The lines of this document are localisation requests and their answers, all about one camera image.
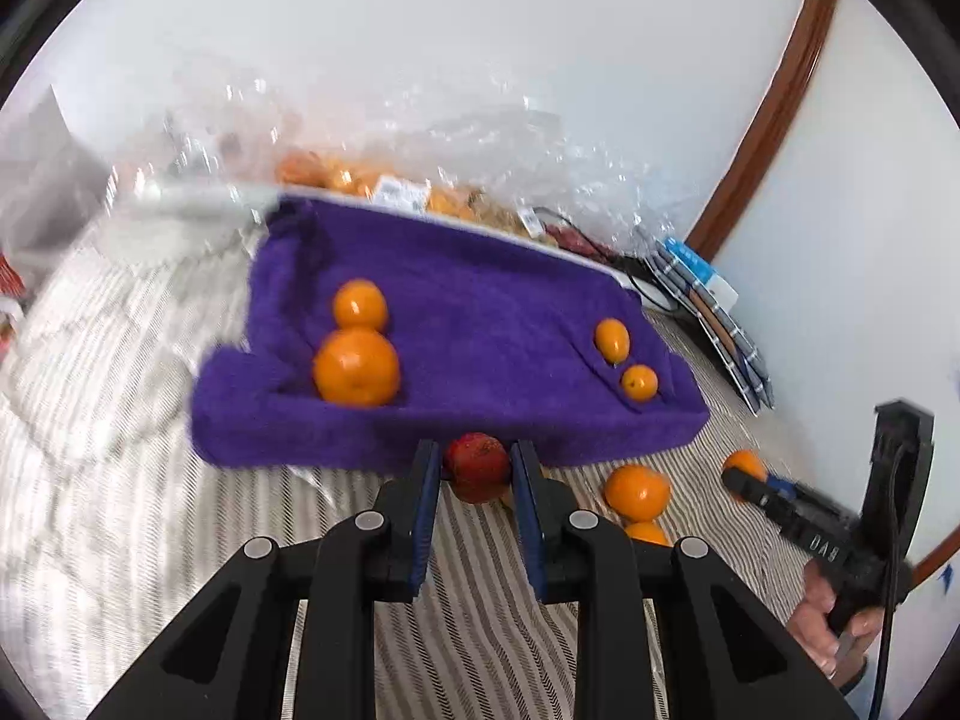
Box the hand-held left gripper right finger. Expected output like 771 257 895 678
511 439 857 720

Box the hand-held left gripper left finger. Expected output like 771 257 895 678
88 439 442 720

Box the small red apple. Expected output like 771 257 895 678
442 433 515 505

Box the purple towel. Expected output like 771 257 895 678
187 195 712 470

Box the person's right hand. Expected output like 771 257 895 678
786 564 887 692

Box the blue white tissue box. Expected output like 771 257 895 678
664 236 740 312

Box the dark red packet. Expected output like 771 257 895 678
551 225 601 256

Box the striped quilt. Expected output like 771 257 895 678
0 240 848 720

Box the clear bag of tan fruit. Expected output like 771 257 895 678
465 195 548 241

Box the clear bag of oranges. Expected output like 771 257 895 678
274 150 481 222

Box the clear plastic bag of fruit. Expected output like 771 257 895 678
112 67 683 256

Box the red paper bag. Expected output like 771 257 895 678
0 255 27 361

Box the white plastic bag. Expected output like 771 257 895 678
0 82 121 256

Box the brown wooden door frame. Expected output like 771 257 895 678
686 0 960 590

